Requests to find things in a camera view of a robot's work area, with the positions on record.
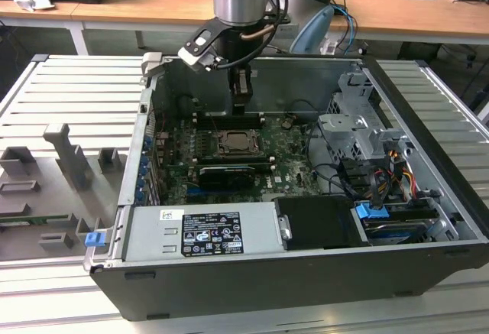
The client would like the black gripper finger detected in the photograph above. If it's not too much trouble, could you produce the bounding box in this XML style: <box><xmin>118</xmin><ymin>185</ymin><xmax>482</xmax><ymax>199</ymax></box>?
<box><xmin>228</xmin><ymin>63</ymin><xmax>254</xmax><ymax>118</ymax></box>

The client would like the silver CPU plate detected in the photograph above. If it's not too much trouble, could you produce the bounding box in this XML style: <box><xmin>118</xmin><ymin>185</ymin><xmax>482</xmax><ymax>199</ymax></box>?
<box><xmin>225</xmin><ymin>133</ymin><xmax>256</xmax><ymax>151</ymax></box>

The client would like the metal socket cover frame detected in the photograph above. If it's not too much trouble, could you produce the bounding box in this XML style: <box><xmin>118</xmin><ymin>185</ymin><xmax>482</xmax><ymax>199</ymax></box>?
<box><xmin>218</xmin><ymin>129</ymin><xmax>265</xmax><ymax>156</ymax></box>

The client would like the black RAM slot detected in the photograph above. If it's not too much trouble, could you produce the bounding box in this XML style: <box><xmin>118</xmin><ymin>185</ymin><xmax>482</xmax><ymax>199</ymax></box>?
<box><xmin>193</xmin><ymin>111</ymin><xmax>267</xmax><ymax>119</ymax></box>
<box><xmin>196</xmin><ymin>153</ymin><xmax>276</xmax><ymax>163</ymax></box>
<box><xmin>198</xmin><ymin>161</ymin><xmax>277</xmax><ymax>171</ymax></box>
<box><xmin>193</xmin><ymin>118</ymin><xmax>267</xmax><ymax>128</ymax></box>

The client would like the black CPU socket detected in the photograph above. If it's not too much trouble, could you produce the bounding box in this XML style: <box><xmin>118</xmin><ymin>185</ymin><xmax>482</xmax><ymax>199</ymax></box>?
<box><xmin>215</xmin><ymin>128</ymin><xmax>268</xmax><ymax>158</ymax></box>

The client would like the black graphics card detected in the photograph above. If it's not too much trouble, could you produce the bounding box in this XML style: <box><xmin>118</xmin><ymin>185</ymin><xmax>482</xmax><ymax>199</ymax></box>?
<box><xmin>198</xmin><ymin>164</ymin><xmax>255</xmax><ymax>190</ymax></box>

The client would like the green motherboard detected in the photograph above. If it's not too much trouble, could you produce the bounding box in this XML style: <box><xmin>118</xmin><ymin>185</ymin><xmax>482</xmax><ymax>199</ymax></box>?
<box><xmin>154</xmin><ymin>114</ymin><xmax>325</xmax><ymax>203</ymax></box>

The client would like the wooden desk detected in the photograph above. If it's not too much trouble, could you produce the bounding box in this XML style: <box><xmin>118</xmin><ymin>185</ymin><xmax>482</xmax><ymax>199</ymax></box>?
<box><xmin>0</xmin><ymin>0</ymin><xmax>489</xmax><ymax>56</ymax></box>

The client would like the silver metal drive cage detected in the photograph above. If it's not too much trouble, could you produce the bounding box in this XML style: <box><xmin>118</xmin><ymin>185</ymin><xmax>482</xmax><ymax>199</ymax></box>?
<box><xmin>316</xmin><ymin>72</ymin><xmax>412</xmax><ymax>167</ymax></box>

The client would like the black plastic shroud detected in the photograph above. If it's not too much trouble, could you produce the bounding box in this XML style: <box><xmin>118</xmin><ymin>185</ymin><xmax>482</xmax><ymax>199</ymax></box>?
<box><xmin>274</xmin><ymin>195</ymin><xmax>370</xmax><ymax>251</ymax></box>

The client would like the silver power supply unit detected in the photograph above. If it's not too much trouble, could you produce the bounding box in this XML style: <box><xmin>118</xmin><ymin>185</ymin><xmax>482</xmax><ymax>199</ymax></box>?
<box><xmin>124</xmin><ymin>202</ymin><xmax>286</xmax><ymax>262</ymax></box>

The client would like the blue disk carrier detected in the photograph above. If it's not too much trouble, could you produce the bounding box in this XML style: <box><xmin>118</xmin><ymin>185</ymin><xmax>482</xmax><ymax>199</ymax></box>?
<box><xmin>354</xmin><ymin>202</ymin><xmax>389</xmax><ymax>220</ymax></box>

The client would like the black open PC case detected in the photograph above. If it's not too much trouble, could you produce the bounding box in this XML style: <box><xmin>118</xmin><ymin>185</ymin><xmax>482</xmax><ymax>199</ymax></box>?
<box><xmin>83</xmin><ymin>51</ymin><xmax>489</xmax><ymax>322</ymax></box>

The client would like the blue case latch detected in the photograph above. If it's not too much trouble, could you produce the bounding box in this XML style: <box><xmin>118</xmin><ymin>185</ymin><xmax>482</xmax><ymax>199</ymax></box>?
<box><xmin>84</xmin><ymin>232</ymin><xmax>106</xmax><ymax>248</ymax></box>

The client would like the hard disk drive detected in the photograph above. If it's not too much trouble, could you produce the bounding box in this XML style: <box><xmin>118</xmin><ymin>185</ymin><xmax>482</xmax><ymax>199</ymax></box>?
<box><xmin>361</xmin><ymin>217</ymin><xmax>429</xmax><ymax>245</ymax></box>

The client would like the grey parts rack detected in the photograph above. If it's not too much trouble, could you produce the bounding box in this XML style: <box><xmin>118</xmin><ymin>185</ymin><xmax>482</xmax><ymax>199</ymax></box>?
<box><xmin>0</xmin><ymin>122</ymin><xmax>129</xmax><ymax>262</ymax></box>

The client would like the crumpled white paper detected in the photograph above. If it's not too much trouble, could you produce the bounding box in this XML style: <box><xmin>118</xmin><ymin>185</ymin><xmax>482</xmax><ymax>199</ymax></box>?
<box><xmin>13</xmin><ymin>0</ymin><xmax>57</xmax><ymax>13</ymax></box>

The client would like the green RAM stick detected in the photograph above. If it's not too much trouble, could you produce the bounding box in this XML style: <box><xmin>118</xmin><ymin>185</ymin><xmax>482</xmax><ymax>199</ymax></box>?
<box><xmin>0</xmin><ymin>214</ymin><xmax>70</xmax><ymax>225</ymax></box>

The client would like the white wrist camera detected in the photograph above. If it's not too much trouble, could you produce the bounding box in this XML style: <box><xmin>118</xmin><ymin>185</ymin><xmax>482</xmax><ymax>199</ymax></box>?
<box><xmin>176</xmin><ymin>24</ymin><xmax>227</xmax><ymax>72</ymax></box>

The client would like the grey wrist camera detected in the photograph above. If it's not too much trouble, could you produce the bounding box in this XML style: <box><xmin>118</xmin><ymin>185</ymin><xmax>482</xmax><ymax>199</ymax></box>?
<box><xmin>275</xmin><ymin>20</ymin><xmax>300</xmax><ymax>39</ymax></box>

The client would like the grey case handle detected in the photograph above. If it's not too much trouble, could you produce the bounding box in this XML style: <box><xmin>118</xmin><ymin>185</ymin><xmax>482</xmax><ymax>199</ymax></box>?
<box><xmin>141</xmin><ymin>51</ymin><xmax>165</xmax><ymax>79</ymax></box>

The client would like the blue cable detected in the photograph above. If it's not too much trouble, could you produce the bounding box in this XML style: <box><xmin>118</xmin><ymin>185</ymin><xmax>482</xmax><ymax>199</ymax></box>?
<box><xmin>330</xmin><ymin>3</ymin><xmax>360</xmax><ymax>52</ymax></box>

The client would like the black data cable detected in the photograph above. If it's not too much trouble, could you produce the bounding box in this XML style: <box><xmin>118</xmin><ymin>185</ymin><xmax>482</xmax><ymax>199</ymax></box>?
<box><xmin>339</xmin><ymin>160</ymin><xmax>384</xmax><ymax>209</ymax></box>

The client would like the coloured power wire bundle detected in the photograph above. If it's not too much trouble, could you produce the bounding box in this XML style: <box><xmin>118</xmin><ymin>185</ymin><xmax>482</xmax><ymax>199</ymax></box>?
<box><xmin>374</xmin><ymin>149</ymin><xmax>417</xmax><ymax>199</ymax></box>

